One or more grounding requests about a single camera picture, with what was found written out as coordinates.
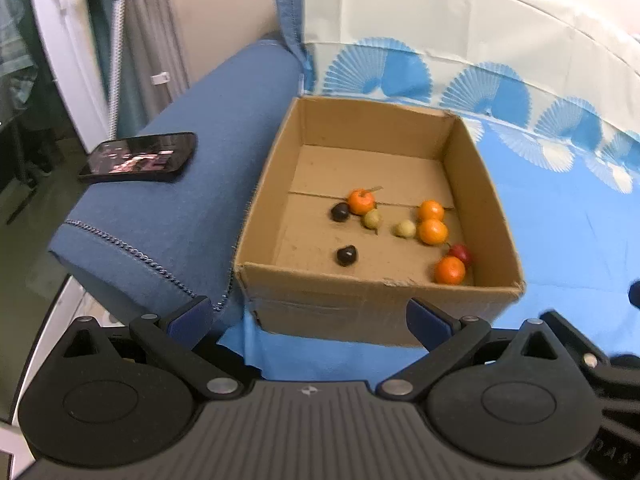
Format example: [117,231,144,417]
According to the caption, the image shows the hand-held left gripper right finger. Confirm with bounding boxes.
[374,297,563,402]

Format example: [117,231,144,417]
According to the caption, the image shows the white patterned pole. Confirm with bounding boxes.
[107,0,129,141]

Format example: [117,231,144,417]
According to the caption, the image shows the white door frame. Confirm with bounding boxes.
[25,0,113,156]

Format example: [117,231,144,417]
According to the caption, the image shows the small orange fruit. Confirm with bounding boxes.
[417,200,445,222]
[433,256,467,286]
[347,186,385,217]
[417,219,449,247]

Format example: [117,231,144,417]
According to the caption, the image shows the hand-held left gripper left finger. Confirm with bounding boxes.
[60,295,246,401]

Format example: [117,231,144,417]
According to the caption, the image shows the brown cardboard box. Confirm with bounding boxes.
[232,96,526,348]

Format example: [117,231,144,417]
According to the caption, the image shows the black smartphone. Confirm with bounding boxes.
[77,131,197,183]

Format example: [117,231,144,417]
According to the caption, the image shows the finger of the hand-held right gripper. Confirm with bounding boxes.
[541,310,640,480]

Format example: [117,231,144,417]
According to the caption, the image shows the grey curtain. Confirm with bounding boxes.
[122,0,193,131]

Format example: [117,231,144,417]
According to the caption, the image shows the blue denim cloth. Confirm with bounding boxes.
[272,0,318,96]

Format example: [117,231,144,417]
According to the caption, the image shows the red cherry tomato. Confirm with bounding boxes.
[446,243,473,267]

